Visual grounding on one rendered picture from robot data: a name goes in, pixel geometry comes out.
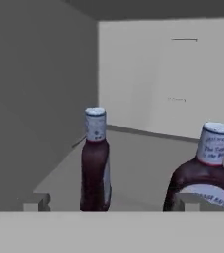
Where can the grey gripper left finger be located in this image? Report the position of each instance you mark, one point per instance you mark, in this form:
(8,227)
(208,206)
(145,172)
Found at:
(34,201)

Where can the wide dark red condiment bottle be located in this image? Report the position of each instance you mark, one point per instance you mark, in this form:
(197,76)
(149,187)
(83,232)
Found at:
(202,174)

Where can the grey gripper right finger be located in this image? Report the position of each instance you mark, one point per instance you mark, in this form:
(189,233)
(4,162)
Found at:
(190,201)

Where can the grey fridge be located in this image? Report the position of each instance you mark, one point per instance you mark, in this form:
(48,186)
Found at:
(34,99)

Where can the slim dark red condiment bottle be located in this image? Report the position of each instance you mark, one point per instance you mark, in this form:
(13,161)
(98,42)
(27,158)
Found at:
(93,171)

